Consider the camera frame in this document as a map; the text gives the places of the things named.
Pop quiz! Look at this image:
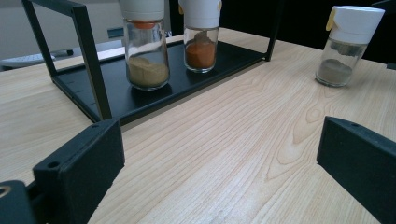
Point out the tan spice glass jar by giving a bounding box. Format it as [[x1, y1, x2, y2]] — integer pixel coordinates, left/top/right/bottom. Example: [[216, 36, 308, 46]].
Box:
[[119, 0, 171, 91]]

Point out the black metal two-tier rack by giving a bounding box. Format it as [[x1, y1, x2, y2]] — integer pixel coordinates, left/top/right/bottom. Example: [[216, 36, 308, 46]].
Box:
[[21, 0, 286, 126]]

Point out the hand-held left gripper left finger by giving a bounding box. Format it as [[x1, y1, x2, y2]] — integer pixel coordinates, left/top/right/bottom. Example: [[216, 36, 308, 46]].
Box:
[[32, 118, 126, 224]]

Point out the orange spice glass jar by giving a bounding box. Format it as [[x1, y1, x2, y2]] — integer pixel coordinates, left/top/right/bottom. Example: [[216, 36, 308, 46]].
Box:
[[177, 0, 223, 75]]

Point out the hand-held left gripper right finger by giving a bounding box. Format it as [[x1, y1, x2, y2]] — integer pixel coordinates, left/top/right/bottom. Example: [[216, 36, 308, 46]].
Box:
[[316, 115, 396, 224]]

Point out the grey spice glass jar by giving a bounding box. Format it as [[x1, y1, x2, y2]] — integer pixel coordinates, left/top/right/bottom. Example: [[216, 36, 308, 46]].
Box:
[[315, 5, 387, 88]]

